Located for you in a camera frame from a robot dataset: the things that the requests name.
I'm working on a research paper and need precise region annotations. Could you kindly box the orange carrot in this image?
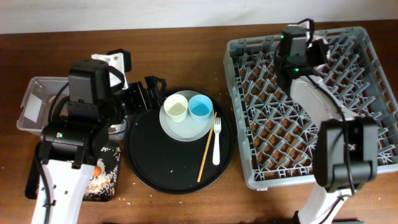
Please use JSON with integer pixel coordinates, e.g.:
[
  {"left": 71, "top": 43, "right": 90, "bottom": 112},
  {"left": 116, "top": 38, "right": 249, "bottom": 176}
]
[{"left": 93, "top": 166, "right": 102, "bottom": 177}]

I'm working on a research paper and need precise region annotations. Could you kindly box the round black serving tray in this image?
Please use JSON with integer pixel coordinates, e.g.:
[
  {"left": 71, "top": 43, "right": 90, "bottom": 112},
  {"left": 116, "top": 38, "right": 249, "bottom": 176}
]
[{"left": 124, "top": 98, "right": 236, "bottom": 194}]

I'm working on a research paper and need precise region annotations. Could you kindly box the wooden chopstick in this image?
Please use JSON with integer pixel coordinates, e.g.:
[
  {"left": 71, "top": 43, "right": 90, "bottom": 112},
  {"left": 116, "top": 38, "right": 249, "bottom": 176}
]
[{"left": 197, "top": 112, "right": 217, "bottom": 183}]

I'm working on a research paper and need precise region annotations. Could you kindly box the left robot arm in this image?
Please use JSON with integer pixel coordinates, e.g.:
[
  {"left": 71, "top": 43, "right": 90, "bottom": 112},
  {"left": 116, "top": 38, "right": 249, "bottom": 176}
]
[{"left": 32, "top": 49, "right": 167, "bottom": 223}]

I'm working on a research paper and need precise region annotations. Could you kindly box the cream cup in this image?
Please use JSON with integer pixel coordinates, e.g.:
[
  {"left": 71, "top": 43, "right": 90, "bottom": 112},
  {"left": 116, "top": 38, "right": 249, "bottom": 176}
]
[{"left": 164, "top": 94, "right": 188, "bottom": 123}]

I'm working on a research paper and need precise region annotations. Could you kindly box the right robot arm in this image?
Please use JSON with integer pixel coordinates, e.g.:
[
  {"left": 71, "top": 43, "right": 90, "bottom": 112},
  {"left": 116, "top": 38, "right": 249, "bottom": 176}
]
[{"left": 274, "top": 19, "right": 377, "bottom": 223}]

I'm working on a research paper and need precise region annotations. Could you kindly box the spilled rice food waste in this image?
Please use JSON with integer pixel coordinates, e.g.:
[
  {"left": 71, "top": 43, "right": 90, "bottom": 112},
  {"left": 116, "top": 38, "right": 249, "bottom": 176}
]
[{"left": 83, "top": 147, "right": 121, "bottom": 202}]

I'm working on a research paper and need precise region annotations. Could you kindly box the clear plastic waste bin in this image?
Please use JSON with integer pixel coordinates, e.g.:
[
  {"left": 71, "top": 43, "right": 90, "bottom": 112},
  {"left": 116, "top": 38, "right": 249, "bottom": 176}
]
[{"left": 17, "top": 75, "right": 126, "bottom": 136}]

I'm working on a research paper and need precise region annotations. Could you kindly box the white label on bin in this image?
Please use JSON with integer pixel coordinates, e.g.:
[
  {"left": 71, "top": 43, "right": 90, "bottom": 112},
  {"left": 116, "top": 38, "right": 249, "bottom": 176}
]
[{"left": 24, "top": 93, "right": 42, "bottom": 123}]

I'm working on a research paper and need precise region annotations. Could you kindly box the pale green plate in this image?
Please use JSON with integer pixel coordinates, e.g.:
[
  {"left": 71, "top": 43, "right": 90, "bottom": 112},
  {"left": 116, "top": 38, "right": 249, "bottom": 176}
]
[{"left": 159, "top": 106, "right": 215, "bottom": 142}]

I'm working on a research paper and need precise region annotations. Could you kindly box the grey dishwasher rack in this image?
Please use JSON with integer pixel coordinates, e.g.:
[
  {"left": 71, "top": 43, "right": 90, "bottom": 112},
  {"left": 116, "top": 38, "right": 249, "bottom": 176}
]
[{"left": 223, "top": 27, "right": 397, "bottom": 190}]

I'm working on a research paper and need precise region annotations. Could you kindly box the light blue cup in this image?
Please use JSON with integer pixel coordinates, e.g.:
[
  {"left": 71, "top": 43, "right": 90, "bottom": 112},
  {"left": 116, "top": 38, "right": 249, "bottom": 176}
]
[{"left": 188, "top": 95, "right": 213, "bottom": 123}]

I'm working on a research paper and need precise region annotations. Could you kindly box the black rectangular tray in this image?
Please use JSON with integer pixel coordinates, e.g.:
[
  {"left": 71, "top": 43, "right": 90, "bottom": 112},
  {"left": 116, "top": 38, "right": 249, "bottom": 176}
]
[{"left": 24, "top": 141, "right": 123, "bottom": 202}]

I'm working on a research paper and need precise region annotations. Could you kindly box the white plastic fork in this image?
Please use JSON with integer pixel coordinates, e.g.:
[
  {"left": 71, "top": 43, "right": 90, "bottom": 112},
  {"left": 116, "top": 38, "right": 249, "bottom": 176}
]
[{"left": 212, "top": 117, "right": 221, "bottom": 166}]

